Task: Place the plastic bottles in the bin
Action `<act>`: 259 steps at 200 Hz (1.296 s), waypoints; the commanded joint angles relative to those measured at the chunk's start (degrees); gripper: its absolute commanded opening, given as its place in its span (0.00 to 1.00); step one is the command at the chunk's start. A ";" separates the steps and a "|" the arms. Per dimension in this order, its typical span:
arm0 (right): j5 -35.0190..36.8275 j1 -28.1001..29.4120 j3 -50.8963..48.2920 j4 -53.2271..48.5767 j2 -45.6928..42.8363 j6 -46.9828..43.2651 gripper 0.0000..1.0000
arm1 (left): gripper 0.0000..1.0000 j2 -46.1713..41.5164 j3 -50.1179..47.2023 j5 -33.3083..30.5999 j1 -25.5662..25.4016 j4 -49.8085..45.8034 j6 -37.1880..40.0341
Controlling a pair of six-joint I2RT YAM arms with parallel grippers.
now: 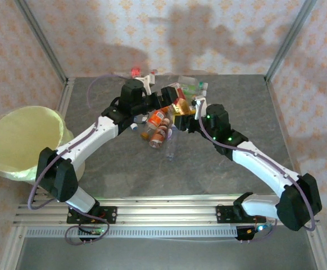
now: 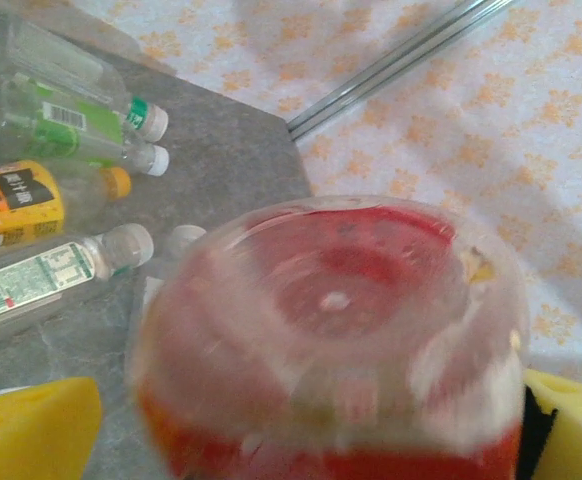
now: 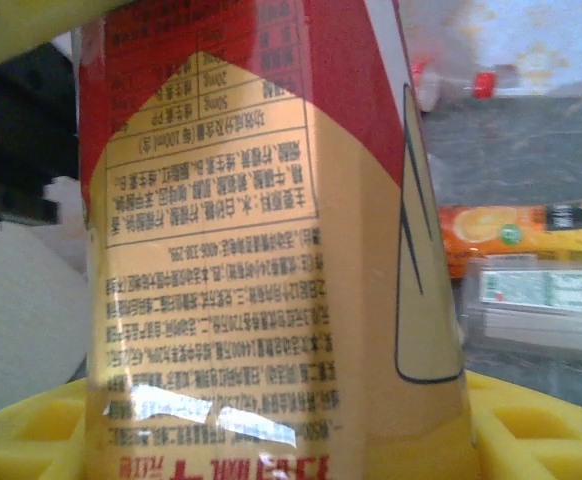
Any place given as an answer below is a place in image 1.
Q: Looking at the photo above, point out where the orange label bottle brown cap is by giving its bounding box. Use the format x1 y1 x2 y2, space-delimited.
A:
140 109 167 141

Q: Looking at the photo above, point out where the clear unlabelled plastic bottle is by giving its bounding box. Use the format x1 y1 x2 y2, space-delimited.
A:
165 125 181 163

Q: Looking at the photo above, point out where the clear bottle green neck band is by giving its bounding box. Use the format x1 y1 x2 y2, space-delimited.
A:
179 75 210 89

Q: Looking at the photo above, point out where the clear bottle white cap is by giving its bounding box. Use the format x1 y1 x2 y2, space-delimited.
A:
130 114 150 132

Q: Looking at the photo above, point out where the pale yellow plastic bin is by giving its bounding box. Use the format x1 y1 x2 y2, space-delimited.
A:
0 105 86 186

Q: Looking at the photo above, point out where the clear bottle red label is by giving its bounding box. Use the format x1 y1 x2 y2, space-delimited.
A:
131 66 156 80

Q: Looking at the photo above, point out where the small circuit board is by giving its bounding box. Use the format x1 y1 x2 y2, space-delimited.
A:
235 223 271 242
79 226 108 236

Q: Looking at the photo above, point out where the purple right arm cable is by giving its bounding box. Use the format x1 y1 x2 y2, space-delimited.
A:
196 101 321 244

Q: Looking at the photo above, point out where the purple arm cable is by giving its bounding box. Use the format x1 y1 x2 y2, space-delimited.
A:
27 73 130 246
196 101 321 244

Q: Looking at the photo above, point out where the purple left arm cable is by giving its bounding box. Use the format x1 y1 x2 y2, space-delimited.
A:
27 73 130 246

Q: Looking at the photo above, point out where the aluminium table side rail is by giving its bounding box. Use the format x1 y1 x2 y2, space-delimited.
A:
57 78 76 113
265 75 303 177

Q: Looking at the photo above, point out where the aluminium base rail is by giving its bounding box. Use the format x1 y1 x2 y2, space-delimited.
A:
13 196 320 227

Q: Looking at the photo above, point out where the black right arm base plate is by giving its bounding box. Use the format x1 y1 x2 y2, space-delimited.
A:
216 205 267 225

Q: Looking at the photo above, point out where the aluminium frame post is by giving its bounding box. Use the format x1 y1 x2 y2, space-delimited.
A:
14 0 69 84
305 224 327 270
264 0 319 82
0 224 26 270

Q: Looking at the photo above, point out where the white slotted cable duct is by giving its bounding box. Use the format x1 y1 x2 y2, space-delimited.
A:
25 227 239 239

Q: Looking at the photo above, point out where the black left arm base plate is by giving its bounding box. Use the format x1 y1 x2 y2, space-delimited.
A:
66 206 118 225

